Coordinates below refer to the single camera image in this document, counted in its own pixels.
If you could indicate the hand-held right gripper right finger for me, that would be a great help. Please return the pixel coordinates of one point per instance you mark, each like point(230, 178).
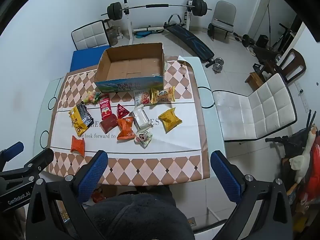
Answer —
point(223, 173)

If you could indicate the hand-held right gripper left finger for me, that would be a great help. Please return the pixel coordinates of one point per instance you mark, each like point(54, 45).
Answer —
point(96, 168)

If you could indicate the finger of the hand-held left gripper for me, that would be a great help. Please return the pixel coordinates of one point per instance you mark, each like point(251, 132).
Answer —
point(12, 151)
point(43, 158)

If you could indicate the large orange snack packet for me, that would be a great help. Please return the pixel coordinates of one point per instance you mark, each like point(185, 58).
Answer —
point(126, 128)

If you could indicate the yellow and black snack packet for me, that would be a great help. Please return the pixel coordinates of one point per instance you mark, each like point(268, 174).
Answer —
point(80, 120)

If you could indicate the plain yellow snack packet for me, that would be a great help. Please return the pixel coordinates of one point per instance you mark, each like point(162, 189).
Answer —
point(170, 120)

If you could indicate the cardboard box with blue print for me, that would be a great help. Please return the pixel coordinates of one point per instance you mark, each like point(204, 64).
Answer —
point(130, 67)

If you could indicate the red bag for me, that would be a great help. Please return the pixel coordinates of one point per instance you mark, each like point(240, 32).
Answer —
point(98, 196)

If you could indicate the small orange snack packet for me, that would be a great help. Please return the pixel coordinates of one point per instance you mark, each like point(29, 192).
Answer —
point(78, 145)

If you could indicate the dark red snack packet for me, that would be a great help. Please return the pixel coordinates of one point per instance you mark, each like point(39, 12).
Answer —
point(108, 123)

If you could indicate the white packet with face print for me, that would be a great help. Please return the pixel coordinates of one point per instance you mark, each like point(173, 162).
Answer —
point(143, 137)

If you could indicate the tall red snack packet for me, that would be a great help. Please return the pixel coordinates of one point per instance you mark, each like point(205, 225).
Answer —
point(105, 107)

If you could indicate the checkered brown tablecloth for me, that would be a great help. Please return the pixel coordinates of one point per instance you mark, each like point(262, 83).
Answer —
point(162, 160)

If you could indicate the small red triangular packet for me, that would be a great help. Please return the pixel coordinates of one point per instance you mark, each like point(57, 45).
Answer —
point(122, 111)

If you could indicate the silver white snack packet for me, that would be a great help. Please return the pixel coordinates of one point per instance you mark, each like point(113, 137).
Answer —
point(140, 117)

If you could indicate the clear bag of colourful candies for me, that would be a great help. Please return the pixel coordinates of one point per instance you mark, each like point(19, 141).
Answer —
point(93, 97)

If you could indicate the large white padded chair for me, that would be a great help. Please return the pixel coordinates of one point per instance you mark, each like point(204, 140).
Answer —
point(262, 105)

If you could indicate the white goose plush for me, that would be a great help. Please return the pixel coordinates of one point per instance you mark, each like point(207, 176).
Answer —
point(303, 160)

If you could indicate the white packet with red print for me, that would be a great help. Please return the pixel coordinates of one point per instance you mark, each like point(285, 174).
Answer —
point(143, 97)

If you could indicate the small wooden stool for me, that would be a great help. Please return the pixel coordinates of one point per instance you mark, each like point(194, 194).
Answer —
point(253, 80)

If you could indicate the clear yellow bread packet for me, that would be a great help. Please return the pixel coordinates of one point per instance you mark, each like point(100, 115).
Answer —
point(162, 94)

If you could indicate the chrome dumbbell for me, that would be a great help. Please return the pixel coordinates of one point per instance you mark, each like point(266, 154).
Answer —
point(218, 65)

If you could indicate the blue cushion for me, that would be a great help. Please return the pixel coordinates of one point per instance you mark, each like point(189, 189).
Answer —
point(85, 57)

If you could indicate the brown wooden chair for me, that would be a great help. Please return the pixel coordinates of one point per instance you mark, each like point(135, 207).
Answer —
point(296, 62)

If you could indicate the black dumbbell bar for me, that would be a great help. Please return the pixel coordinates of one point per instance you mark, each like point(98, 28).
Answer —
point(243, 39)

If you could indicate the clear water jug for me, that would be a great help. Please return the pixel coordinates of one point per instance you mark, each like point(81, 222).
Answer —
point(111, 33)

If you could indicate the black sit-up bench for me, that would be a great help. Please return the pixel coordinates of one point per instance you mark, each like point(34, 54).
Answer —
point(192, 41)

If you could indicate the black speaker box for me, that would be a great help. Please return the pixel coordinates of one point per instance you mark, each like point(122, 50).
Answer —
point(262, 40)

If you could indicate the white barbell rack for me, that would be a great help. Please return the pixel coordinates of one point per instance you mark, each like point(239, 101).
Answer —
point(128, 27)

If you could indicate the black exercise machine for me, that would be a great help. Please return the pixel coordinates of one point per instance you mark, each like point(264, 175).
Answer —
point(283, 38)

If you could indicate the barbell with black plates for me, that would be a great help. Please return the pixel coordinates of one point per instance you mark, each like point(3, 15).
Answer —
point(115, 11)

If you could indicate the grey chair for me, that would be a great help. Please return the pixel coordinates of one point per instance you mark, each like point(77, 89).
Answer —
point(225, 12)

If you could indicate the white padded chair black frame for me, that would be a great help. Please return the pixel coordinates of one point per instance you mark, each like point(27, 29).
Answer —
point(90, 36)

